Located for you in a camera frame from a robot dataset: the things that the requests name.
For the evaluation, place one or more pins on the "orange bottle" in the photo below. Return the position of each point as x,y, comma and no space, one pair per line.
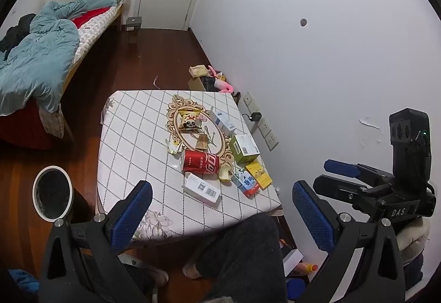
308,269

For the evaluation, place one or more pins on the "white flat box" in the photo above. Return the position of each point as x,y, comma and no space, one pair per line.
292,261

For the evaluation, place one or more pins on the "gold ornate oval placemat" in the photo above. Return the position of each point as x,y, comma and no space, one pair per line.
179,103

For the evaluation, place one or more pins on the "yellow box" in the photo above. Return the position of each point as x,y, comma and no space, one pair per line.
258,174

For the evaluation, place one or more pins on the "blue round container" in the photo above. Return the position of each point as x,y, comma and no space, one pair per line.
296,288

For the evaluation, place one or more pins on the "dark clothes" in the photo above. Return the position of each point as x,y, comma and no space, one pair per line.
17,31

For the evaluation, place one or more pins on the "white paper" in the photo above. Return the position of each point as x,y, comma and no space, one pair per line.
174,147

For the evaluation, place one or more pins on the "pink plush toy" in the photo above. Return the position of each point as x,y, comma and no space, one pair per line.
224,85

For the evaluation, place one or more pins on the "person's right hand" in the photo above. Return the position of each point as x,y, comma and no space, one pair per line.
413,237

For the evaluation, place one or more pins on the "beige paper bag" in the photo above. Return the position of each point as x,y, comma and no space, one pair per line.
198,70

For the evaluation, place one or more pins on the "person's leg in dark trousers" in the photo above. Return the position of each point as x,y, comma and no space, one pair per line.
241,254

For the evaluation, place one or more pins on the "brown cardboard box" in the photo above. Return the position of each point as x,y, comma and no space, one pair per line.
196,84

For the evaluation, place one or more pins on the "long white box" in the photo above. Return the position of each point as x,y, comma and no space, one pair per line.
201,187

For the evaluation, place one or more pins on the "red soda can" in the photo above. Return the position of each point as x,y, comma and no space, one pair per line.
199,161

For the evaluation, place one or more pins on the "yellow fruit peel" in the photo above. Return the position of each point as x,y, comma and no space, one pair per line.
225,175

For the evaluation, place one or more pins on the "red blanket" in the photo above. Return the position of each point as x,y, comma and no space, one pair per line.
91,15

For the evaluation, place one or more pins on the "black power adapter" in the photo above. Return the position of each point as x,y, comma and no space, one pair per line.
255,116

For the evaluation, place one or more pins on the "light blue duvet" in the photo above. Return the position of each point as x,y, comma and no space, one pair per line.
41,55

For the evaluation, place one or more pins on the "blue cloth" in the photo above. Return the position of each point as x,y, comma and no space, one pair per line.
24,280

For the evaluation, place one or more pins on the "blue white red carton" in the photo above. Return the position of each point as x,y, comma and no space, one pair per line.
246,182

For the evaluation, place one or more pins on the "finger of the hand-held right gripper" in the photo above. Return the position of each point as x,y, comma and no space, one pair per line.
330,186
339,167

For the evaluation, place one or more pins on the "small white box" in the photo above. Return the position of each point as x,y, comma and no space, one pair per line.
222,120

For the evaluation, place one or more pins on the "white rimmed round trash bin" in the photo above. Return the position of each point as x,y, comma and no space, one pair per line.
51,192

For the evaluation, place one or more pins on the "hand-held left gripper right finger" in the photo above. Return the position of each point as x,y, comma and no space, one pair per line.
311,213

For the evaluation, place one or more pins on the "green box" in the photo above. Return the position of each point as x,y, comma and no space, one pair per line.
237,151

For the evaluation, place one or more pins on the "round grey wall cap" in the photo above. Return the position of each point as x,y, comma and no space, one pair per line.
303,22

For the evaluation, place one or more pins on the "brown card piece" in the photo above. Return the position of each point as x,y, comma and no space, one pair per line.
201,143

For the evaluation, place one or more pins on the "white wall socket plate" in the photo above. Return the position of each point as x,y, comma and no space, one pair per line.
268,134
250,102

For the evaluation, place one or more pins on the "red bed sheet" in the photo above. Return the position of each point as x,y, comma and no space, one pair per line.
20,127

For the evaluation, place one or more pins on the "wooden bed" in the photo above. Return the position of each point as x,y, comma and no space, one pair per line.
96,38

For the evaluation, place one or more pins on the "small dark stool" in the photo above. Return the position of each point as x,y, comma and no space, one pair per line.
133,22

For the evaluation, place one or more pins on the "panda snack packet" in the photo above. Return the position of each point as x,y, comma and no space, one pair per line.
189,122

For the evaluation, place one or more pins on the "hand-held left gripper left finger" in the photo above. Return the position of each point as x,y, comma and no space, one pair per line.
137,206

